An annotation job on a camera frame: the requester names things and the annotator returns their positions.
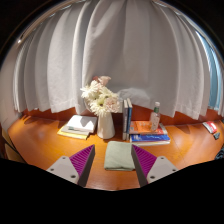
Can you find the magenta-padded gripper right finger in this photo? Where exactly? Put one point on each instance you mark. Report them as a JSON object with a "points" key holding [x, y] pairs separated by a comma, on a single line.
{"points": [[158, 168]]}

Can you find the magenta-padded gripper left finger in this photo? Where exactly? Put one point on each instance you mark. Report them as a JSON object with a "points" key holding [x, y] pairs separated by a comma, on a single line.
{"points": [[66, 168]]}

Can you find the pale green towel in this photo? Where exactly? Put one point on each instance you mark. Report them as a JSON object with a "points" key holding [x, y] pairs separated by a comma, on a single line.
{"points": [[118, 156]]}

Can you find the yellow book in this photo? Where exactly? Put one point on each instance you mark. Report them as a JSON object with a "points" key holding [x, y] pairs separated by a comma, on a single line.
{"points": [[71, 135]]}

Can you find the thin grey book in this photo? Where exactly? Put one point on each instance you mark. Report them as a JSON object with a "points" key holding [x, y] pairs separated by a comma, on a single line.
{"points": [[71, 130]]}

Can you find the orange book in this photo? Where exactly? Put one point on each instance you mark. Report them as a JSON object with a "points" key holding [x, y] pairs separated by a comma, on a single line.
{"points": [[141, 127]]}

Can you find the thick white book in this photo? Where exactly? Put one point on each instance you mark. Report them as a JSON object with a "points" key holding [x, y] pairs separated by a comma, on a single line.
{"points": [[82, 122]]}

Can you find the clear bottle with green label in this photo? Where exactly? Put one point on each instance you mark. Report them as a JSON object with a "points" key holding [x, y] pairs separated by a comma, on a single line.
{"points": [[154, 120]]}

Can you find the white ceramic vase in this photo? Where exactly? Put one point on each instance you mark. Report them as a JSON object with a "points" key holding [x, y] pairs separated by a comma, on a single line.
{"points": [[106, 128]]}

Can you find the brown chair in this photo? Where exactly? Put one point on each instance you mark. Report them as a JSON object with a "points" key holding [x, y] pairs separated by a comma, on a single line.
{"points": [[11, 150]]}

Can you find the red and white packet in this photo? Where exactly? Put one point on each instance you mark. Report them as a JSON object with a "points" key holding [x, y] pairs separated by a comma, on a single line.
{"points": [[210, 126]]}

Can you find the white and pink flower bouquet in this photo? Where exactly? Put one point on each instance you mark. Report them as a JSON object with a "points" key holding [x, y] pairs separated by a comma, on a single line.
{"points": [[100, 98]]}

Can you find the white curtain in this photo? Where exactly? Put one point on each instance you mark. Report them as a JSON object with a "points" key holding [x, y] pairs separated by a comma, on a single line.
{"points": [[116, 50]]}

